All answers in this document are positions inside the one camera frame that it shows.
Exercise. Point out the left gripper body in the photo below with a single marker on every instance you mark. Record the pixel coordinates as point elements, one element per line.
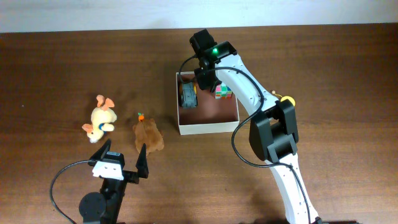
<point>112,186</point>

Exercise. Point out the yellow wooden rattle drum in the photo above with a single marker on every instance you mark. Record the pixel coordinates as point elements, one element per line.
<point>284,98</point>

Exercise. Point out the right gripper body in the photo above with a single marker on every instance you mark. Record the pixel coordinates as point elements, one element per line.
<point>204,79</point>

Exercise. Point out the yellow grey toy truck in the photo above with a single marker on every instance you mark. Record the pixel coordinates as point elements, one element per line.
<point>188,95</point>

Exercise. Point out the brown plush toy with carrot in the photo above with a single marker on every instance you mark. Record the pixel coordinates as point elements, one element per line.
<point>146,132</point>

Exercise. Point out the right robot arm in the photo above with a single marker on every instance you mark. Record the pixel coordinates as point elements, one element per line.
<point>273,132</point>

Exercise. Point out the colourful puzzle cube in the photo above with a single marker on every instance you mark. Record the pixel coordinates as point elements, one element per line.
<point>222,91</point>

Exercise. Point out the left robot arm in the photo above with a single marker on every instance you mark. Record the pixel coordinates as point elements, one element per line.
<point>104,206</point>

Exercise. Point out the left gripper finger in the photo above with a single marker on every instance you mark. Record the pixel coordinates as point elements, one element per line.
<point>100,153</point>
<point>141,164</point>

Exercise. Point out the white cardboard box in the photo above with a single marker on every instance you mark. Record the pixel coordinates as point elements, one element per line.
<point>210,116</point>

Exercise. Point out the cream plush bunny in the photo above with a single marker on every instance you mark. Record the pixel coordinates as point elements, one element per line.
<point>102,119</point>

